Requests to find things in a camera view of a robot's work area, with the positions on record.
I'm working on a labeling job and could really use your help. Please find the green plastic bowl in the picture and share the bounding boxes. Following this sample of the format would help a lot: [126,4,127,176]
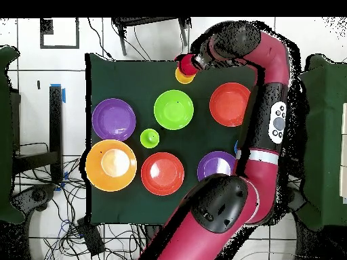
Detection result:
[153,89,195,131]

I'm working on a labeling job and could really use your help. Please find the yellow plastic cup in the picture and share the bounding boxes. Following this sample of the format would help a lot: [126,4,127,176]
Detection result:
[175,66,196,85]

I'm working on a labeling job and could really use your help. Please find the green plastic cup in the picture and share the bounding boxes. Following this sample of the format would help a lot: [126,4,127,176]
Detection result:
[140,128,161,149]

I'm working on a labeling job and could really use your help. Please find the orange-red plastic bowl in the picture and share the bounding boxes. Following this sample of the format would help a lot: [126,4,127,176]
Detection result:
[209,82,251,127]
[140,152,186,196]

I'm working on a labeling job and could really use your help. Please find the purple plastic bowl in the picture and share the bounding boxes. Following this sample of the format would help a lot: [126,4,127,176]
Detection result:
[197,150,237,182]
[91,97,137,142]

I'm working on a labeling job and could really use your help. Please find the large orange plastic bowl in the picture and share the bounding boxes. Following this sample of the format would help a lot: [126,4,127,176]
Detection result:
[85,139,138,192]

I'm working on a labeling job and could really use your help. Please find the dark green tablecloth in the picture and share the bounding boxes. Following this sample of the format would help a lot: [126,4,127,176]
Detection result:
[85,52,265,225]

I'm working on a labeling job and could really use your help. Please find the blue tape strip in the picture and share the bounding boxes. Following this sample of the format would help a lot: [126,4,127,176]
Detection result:
[49,83,66,104]

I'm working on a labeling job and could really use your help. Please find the black power adapter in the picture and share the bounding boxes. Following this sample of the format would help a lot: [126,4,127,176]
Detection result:
[75,217,106,257]

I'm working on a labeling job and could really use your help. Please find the neighbouring green table cloth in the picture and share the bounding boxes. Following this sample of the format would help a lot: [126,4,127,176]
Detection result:
[0,45,25,224]
[295,53,347,231]

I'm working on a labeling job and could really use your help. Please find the white box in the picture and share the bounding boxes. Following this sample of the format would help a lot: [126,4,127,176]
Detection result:
[340,102,347,204]

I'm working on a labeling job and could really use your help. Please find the black floor cable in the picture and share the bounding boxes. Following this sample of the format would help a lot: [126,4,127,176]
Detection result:
[87,17,114,60]

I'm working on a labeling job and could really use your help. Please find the black camera stand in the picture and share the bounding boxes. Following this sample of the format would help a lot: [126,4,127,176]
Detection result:
[111,17,192,56]

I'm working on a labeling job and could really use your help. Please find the black metal frame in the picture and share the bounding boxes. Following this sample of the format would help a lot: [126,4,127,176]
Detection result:
[12,85,64,182]

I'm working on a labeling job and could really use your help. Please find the tangle of floor cables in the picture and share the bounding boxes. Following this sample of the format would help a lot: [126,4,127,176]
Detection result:
[13,142,147,260]

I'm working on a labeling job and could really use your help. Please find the black square floor frame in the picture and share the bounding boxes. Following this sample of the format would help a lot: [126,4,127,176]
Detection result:
[39,18,80,49]

